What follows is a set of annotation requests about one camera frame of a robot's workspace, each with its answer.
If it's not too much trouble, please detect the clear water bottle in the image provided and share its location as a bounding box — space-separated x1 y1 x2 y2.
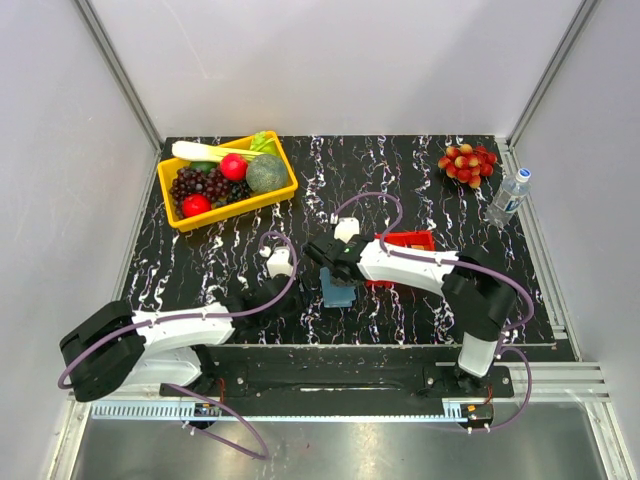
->
485 168 531 229

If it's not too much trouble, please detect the red apple lower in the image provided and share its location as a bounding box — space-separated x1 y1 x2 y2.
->
180 194 211 218

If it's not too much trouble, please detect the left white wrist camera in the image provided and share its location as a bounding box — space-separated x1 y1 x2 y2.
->
259 246 293 278

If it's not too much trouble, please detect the blue card holder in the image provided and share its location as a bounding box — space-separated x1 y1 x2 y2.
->
320 267 356 308

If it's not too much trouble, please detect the red apple upper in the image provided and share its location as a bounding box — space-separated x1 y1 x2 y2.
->
219 153 249 182

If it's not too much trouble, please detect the green cantaloupe melon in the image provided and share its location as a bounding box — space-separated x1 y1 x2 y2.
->
245 154 288 194

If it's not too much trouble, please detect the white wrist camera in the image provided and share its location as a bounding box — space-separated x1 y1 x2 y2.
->
330 213 360 244
259 246 293 278

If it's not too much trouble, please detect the red plastic bin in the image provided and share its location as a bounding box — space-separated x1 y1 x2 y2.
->
365 230 436 289

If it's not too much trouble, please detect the red apple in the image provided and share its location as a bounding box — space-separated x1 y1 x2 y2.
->
180 194 211 218
219 153 249 182

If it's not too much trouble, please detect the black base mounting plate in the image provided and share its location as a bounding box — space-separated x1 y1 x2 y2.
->
187 345 514 399

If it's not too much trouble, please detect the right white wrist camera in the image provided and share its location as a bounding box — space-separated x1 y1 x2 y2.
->
330 213 360 244

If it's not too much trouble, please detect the white green leek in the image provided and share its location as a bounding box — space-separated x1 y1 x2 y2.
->
171 131 280 163

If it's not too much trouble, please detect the dark blue grape bunch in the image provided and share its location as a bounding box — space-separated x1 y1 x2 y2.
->
226 180 253 204

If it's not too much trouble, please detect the lychee fruit cluster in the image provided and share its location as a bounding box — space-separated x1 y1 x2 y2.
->
437 143 498 189

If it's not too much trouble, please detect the green lime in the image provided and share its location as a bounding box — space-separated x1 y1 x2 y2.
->
190 161 217 173

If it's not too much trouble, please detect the yellow plastic tray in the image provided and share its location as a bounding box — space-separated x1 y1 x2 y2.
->
157 131 298 232

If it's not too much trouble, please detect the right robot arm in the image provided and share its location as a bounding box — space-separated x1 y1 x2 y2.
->
303 233 517 396

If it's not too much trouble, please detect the purple grape bunch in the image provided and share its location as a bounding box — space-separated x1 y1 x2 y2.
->
169 167 231 206

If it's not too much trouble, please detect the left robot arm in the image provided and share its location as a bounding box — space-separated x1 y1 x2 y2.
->
58 274 302 402

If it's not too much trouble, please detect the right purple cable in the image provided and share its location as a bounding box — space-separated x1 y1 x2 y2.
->
334 193 535 434

